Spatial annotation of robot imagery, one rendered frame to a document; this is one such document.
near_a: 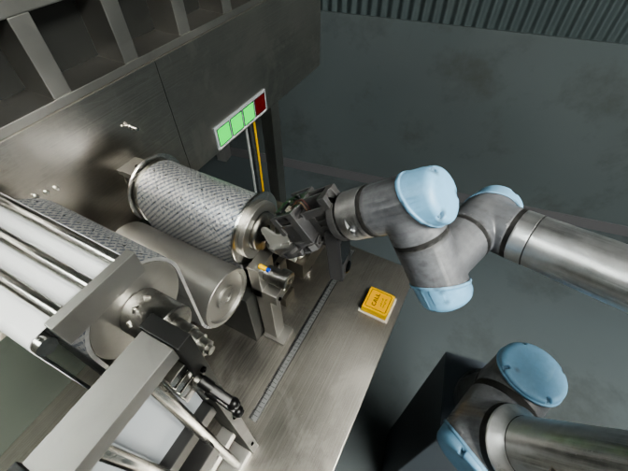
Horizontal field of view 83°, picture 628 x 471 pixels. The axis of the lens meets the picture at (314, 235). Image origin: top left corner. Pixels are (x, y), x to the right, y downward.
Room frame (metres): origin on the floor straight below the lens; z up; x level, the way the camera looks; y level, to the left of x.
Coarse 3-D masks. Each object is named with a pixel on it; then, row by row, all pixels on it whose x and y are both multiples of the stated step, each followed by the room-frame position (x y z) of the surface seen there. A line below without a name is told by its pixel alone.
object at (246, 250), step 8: (136, 192) 0.52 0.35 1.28; (264, 200) 0.48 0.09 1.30; (256, 208) 0.44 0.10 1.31; (264, 208) 0.46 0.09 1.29; (272, 208) 0.48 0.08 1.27; (248, 216) 0.43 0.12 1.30; (256, 216) 0.44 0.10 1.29; (248, 224) 0.42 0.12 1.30; (240, 232) 0.41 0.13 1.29; (248, 232) 0.41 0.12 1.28; (240, 240) 0.40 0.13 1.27; (248, 240) 0.41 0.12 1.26; (240, 248) 0.40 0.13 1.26; (248, 248) 0.40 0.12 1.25; (248, 256) 0.40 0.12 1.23
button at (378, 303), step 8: (376, 288) 0.52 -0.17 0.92; (368, 296) 0.49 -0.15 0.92; (376, 296) 0.49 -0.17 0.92; (384, 296) 0.49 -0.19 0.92; (392, 296) 0.49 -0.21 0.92; (368, 304) 0.47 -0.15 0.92; (376, 304) 0.47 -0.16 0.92; (384, 304) 0.47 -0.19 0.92; (368, 312) 0.45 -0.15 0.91; (376, 312) 0.45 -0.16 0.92; (384, 312) 0.44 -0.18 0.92; (384, 320) 0.43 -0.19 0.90
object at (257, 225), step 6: (258, 216) 0.45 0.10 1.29; (264, 216) 0.45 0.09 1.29; (270, 216) 0.46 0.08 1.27; (258, 222) 0.43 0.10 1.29; (264, 222) 0.44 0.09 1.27; (270, 222) 0.46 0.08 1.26; (252, 228) 0.42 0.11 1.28; (258, 228) 0.42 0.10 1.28; (270, 228) 0.45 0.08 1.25; (252, 234) 0.41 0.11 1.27; (258, 234) 0.42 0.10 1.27; (252, 240) 0.41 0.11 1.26; (258, 240) 0.42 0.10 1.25; (264, 240) 0.43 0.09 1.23; (252, 246) 0.41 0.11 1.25; (258, 246) 0.41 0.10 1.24; (264, 246) 0.43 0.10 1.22
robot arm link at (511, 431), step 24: (480, 384) 0.21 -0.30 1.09; (456, 408) 0.17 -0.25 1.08; (480, 408) 0.16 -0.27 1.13; (504, 408) 0.15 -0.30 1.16; (456, 432) 0.13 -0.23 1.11; (480, 432) 0.12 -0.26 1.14; (504, 432) 0.12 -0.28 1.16; (528, 432) 0.11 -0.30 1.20; (552, 432) 0.10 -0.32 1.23; (576, 432) 0.10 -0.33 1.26; (600, 432) 0.10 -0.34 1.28; (624, 432) 0.09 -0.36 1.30; (456, 456) 0.10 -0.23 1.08; (480, 456) 0.09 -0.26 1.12; (504, 456) 0.09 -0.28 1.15; (528, 456) 0.08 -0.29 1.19; (552, 456) 0.08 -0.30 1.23; (576, 456) 0.07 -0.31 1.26; (600, 456) 0.07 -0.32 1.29; (624, 456) 0.07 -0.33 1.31
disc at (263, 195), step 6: (264, 192) 0.49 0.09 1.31; (252, 198) 0.45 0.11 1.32; (258, 198) 0.46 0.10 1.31; (264, 198) 0.48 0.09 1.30; (270, 198) 0.50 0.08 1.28; (246, 204) 0.44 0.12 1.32; (252, 204) 0.45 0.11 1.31; (276, 204) 0.51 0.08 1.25; (246, 210) 0.43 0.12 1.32; (240, 216) 0.42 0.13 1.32; (246, 216) 0.43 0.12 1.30; (240, 222) 0.41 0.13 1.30; (234, 228) 0.40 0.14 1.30; (240, 228) 0.41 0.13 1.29; (234, 234) 0.40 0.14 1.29; (234, 240) 0.39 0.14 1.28; (234, 246) 0.39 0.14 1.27; (234, 252) 0.39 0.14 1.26; (234, 258) 0.38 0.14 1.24; (240, 258) 0.40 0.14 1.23; (246, 258) 0.41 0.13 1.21; (252, 258) 0.42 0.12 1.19
